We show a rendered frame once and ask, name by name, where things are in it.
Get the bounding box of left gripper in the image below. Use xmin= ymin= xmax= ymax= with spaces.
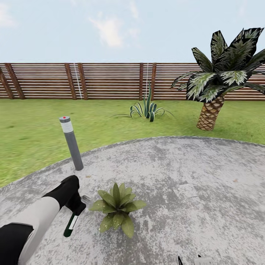
xmin=65 ymin=195 xmax=86 ymax=215

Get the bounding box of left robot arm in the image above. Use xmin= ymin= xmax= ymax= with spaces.
xmin=0 ymin=175 xmax=94 ymax=265

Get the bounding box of insectifuge atomizer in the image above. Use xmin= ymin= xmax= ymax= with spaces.
xmin=63 ymin=212 xmax=80 ymax=237

